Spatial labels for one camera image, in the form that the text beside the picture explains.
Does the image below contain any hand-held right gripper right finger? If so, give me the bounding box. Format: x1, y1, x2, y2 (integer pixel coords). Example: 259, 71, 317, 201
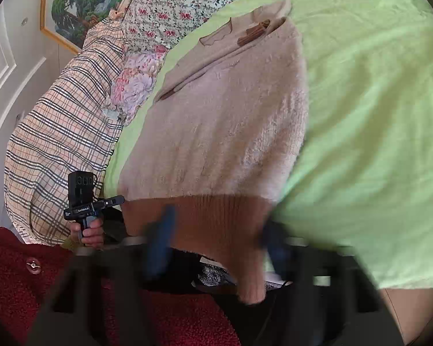
259, 219, 406, 346

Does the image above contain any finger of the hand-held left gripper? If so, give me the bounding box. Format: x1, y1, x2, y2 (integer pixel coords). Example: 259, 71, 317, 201
94, 195, 126, 210

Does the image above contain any beige knit sweater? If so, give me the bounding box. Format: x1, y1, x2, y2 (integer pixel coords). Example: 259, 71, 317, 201
117, 0, 310, 305

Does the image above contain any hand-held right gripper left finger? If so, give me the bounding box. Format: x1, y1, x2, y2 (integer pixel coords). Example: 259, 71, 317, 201
28, 205, 178, 346

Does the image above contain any person's left hand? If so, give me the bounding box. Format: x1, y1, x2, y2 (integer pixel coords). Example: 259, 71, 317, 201
70, 219, 105, 250

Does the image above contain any small rose print quilt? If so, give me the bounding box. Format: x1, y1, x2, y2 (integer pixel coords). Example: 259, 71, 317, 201
120, 0, 294, 54

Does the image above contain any framed landscape painting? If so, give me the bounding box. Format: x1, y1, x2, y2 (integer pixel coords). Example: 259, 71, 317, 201
40, 0, 145, 55

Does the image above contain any red fuzzy cardigan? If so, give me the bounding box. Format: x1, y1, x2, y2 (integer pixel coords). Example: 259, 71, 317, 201
0, 223, 243, 346

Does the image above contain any green bed sheet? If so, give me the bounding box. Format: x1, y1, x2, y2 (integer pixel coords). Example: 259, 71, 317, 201
103, 0, 433, 291

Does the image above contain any plaid checked pillow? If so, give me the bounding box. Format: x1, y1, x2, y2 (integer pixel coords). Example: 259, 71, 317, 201
3, 17, 131, 246

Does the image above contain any large flower print pillow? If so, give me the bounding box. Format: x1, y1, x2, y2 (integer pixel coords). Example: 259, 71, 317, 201
102, 45, 169, 127

